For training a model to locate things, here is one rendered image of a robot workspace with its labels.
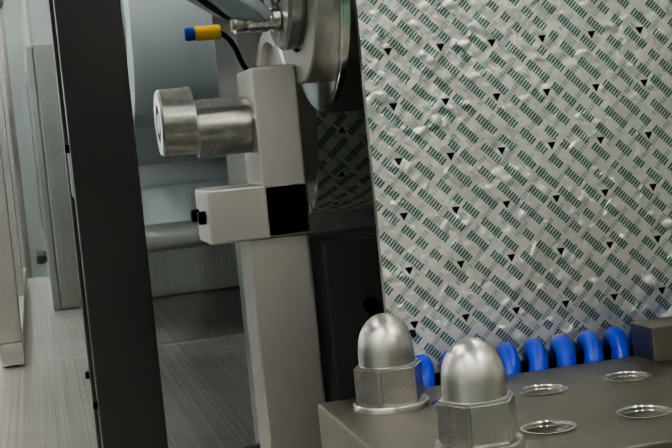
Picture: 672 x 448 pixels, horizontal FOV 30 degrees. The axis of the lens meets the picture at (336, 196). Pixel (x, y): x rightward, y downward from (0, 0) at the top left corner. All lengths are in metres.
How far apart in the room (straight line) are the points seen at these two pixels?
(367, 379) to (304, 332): 0.16
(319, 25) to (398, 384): 0.20
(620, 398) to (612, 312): 0.14
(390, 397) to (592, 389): 0.10
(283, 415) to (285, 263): 0.09
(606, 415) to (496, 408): 0.07
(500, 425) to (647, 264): 0.24
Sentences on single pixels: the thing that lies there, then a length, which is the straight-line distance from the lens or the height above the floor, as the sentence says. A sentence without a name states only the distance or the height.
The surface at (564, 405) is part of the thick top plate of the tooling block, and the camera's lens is 0.59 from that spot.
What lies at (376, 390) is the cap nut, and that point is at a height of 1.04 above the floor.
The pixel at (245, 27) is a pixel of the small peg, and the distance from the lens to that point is 0.71.
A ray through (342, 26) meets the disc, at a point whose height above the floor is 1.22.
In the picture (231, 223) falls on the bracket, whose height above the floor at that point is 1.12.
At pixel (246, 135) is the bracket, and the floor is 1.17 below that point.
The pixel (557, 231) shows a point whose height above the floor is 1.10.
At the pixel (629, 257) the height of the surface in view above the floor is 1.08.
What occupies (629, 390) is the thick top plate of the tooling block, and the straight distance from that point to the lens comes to 0.61.
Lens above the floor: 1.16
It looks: 3 degrees down
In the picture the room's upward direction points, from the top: 6 degrees counter-clockwise
